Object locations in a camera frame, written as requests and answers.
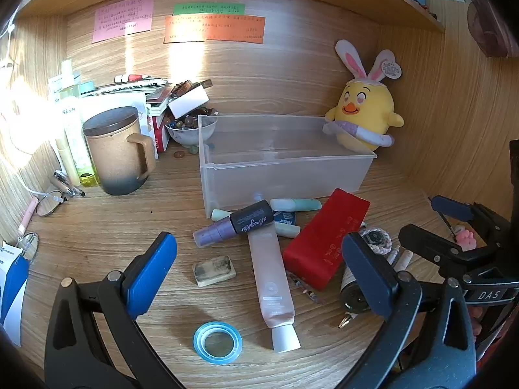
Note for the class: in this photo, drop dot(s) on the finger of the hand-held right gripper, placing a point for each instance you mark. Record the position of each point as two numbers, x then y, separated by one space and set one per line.
452 207
429 247

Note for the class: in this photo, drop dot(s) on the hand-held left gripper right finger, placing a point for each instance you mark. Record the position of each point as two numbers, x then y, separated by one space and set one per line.
365 271

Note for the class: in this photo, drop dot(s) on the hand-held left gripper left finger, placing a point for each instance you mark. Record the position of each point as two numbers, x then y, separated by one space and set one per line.
152 267

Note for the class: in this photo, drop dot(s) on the small floral patterned block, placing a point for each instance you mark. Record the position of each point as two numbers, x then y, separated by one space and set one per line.
215 270

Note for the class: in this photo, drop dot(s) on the clear plastic bin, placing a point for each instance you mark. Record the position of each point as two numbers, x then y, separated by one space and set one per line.
284 158

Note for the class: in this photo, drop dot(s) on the person's right hand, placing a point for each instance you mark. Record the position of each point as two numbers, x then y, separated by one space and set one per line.
477 322

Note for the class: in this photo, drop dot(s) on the black round container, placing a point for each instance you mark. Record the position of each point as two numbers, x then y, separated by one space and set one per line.
352 291

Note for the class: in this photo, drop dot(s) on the white sticks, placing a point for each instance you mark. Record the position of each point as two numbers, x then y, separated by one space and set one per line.
401 259

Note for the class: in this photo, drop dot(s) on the pink paw toy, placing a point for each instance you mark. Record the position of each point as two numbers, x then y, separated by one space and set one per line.
466 240

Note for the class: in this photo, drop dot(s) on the glittery hair clip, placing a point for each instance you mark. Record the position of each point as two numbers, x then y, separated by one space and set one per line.
306 289

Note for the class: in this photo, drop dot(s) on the pale mint tube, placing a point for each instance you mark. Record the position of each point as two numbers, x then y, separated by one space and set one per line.
287 229
221 214

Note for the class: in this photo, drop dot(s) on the small blue box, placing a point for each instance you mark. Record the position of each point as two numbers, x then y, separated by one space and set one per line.
286 217

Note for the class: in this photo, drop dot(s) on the pink tube with white cap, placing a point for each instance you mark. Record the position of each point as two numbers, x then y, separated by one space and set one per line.
269 283

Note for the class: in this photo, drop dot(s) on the teal green tube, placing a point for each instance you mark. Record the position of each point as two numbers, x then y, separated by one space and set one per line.
296 204

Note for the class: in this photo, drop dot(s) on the blue round mirror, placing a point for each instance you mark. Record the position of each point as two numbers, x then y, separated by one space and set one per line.
217 342

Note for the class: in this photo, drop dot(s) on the purple bottle with black cap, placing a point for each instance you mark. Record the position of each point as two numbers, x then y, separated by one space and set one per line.
251 221

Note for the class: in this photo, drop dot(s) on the brown mug with lid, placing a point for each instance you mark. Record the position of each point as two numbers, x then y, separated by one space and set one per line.
115 158

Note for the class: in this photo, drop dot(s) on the black pen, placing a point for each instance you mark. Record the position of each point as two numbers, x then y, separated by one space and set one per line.
67 182

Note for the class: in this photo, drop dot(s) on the eyeglasses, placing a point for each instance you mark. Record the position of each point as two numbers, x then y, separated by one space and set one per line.
48 204

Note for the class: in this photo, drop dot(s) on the yellow chick plush toy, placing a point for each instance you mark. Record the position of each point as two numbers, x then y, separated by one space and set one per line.
369 105

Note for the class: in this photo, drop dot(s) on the red book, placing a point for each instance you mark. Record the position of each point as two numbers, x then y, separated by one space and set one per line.
160 133

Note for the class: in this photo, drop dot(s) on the pink pen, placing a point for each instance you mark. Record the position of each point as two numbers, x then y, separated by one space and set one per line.
28 214

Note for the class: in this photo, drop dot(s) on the yellow tube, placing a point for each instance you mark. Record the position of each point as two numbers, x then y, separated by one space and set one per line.
67 162

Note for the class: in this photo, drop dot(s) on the white bowl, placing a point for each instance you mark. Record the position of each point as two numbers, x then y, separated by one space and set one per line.
188 137

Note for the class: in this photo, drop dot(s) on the blue and white box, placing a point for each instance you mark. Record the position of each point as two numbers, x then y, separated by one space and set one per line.
12 287

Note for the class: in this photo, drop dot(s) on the green liquid bottle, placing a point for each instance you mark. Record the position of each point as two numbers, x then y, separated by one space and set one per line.
79 146

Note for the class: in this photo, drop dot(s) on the pile of stone beads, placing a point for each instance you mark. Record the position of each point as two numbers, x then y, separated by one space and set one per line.
188 121

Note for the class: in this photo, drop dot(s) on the stack of books and papers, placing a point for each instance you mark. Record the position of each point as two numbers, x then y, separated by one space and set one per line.
129 89

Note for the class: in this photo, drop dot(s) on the red and white marker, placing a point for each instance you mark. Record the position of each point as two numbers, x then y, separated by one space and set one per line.
131 77

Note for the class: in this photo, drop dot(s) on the teal box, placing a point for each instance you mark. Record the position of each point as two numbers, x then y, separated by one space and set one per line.
87 87

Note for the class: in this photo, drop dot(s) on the white bottle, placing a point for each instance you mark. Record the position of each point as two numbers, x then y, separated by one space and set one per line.
65 77

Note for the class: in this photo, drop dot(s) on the orange paper note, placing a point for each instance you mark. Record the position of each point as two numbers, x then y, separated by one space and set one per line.
215 29

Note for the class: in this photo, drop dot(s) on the pink paper note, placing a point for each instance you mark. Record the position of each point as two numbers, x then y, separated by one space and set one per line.
123 18

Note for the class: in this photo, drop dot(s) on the green paper note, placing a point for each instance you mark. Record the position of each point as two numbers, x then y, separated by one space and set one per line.
209 9

